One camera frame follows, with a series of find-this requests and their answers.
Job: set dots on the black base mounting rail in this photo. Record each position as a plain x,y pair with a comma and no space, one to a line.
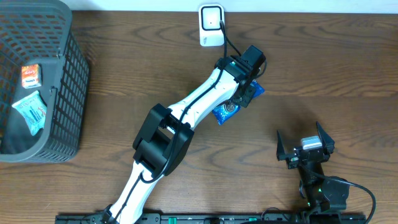
272,217

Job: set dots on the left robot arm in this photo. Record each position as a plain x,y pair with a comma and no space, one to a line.
167,132

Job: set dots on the white barcode scanner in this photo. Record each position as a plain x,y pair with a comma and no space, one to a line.
210,16

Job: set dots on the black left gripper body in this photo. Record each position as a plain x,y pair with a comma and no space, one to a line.
245,89

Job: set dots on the blue Oreo cookie pack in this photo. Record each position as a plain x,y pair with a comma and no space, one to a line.
228,109

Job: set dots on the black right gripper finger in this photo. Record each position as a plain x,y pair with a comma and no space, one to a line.
280,153
327,142

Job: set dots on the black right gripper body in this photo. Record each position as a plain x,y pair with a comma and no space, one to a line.
293,161

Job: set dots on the grey plastic mesh basket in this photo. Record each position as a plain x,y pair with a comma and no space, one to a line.
39,32

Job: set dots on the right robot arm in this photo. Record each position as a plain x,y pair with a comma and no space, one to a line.
326,196

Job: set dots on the light teal snack packet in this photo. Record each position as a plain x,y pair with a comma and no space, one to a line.
33,110

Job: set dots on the orange snack box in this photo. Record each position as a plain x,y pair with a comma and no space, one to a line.
31,76

